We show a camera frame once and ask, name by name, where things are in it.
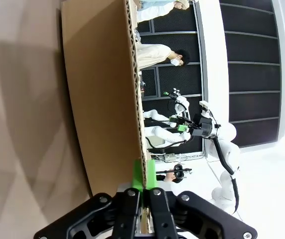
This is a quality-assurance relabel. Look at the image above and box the brown cardboard box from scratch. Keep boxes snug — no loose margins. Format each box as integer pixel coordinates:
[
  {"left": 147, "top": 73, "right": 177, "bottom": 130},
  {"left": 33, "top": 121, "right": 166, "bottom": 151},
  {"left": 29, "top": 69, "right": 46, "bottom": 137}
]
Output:
[{"left": 59, "top": 0, "right": 148, "bottom": 198}]

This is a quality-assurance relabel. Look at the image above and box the black stereo camera device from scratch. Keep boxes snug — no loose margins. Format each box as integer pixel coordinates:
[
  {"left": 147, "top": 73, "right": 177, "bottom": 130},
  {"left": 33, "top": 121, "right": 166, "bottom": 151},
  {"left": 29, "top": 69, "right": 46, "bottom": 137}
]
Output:
[{"left": 154, "top": 163, "right": 193, "bottom": 185}]

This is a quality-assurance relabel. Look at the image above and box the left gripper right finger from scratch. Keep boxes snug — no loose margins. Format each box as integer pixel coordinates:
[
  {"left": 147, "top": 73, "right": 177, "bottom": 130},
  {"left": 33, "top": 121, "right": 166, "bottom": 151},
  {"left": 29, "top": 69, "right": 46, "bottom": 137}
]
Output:
[{"left": 145, "top": 159, "right": 258, "bottom": 239}]

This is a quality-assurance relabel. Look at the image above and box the person in pale mint shirt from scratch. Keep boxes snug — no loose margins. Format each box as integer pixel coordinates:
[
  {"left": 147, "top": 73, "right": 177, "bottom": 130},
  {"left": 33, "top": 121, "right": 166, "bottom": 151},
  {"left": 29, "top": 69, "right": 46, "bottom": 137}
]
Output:
[{"left": 136, "top": 0, "right": 190, "bottom": 22}]

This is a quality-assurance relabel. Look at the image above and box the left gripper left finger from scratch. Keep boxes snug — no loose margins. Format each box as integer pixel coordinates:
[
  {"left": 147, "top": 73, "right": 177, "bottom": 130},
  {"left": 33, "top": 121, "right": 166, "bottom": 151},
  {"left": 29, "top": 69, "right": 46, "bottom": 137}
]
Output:
[{"left": 34, "top": 159, "right": 144, "bottom": 239}]

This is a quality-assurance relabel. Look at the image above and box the black right arm cable sleeve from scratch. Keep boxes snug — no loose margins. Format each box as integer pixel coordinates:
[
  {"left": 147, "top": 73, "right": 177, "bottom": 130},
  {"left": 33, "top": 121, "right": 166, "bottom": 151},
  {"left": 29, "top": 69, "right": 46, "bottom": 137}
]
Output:
[{"left": 212, "top": 137, "right": 239, "bottom": 215}]

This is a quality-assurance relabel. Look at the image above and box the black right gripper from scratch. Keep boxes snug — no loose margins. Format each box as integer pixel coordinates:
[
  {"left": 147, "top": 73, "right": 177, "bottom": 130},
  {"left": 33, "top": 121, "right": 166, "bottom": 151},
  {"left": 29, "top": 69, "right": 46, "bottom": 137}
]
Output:
[{"left": 169, "top": 114, "right": 221, "bottom": 139}]

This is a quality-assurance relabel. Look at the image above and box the person in beige top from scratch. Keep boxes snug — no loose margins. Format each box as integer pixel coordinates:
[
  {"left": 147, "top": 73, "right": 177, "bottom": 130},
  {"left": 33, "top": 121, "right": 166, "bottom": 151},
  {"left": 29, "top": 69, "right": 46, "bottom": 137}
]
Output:
[{"left": 136, "top": 44, "right": 191, "bottom": 70}]

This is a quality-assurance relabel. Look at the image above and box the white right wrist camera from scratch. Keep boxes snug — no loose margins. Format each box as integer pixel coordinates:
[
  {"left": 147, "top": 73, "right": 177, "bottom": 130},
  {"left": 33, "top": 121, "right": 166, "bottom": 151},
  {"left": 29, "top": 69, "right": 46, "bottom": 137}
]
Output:
[{"left": 198, "top": 100, "right": 211, "bottom": 118}]

